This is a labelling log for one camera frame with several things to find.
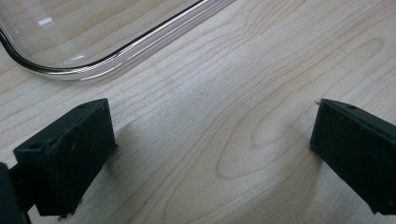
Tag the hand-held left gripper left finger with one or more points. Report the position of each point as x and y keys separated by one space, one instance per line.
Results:
x=67 y=155

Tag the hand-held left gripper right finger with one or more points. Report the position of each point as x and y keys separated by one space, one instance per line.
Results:
x=358 y=149

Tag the clear plastic tray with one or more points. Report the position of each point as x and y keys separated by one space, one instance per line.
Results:
x=93 y=28

